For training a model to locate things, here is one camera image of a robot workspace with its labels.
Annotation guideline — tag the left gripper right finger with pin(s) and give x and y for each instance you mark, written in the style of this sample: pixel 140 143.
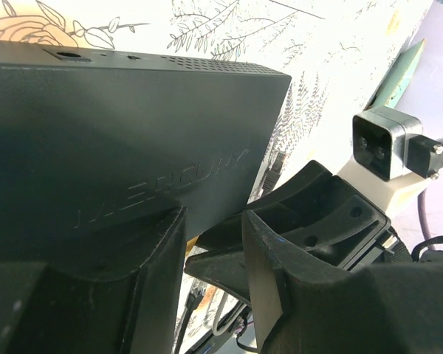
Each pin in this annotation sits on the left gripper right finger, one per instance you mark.
pixel 301 304

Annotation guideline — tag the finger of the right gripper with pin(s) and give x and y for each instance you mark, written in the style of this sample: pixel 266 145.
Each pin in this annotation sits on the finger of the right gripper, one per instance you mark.
pixel 223 268

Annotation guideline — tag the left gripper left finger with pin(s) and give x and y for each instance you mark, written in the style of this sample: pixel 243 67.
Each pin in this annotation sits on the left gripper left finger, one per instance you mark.
pixel 114 291

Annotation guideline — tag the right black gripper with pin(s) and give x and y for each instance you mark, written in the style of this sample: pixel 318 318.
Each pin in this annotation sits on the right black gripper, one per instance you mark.
pixel 322 214

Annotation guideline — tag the black network switch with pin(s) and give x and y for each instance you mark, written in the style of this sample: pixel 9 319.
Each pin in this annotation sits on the black network switch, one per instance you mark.
pixel 92 138

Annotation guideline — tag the floral table mat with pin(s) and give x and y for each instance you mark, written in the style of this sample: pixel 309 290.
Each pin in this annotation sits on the floral table mat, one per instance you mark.
pixel 335 52

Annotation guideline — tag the mint green square tray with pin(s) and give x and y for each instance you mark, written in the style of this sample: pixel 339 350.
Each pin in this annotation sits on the mint green square tray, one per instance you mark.
pixel 397 79

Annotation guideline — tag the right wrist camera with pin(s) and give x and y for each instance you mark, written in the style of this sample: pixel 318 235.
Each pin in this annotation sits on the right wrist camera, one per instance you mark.
pixel 392 161

